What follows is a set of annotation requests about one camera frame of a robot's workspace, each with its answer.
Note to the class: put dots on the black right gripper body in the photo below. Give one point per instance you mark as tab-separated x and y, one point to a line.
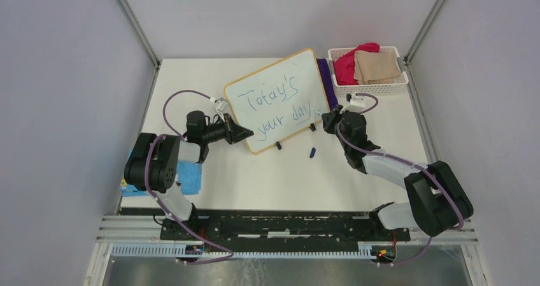
332	125

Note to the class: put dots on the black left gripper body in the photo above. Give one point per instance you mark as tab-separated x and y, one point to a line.
227	128

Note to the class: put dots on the yellow framed whiteboard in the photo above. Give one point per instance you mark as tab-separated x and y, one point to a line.
278	100

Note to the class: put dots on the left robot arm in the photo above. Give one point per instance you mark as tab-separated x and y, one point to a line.
153	162

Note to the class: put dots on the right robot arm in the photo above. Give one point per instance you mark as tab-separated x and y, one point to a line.
436	200

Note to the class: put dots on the red cloth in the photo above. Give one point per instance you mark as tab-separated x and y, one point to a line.
344	67

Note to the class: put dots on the blue cartoon cloth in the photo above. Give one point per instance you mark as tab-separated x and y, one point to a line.
188	178

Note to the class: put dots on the purple folded towel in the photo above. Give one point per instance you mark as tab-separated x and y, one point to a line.
324	69

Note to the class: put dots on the white plastic basket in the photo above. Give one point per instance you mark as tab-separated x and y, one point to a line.
400	83

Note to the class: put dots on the beige folded cloth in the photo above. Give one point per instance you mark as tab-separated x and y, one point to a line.
373	68

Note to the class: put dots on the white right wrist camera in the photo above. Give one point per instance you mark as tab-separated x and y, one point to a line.
354	103

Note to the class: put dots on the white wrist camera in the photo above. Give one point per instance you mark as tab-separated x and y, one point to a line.
220	106
354	103

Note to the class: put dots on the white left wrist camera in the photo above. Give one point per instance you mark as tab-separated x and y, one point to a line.
220	106

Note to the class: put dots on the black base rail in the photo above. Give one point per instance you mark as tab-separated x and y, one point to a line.
292	231

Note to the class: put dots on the white slotted cable duct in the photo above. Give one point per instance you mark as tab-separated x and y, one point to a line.
189	251

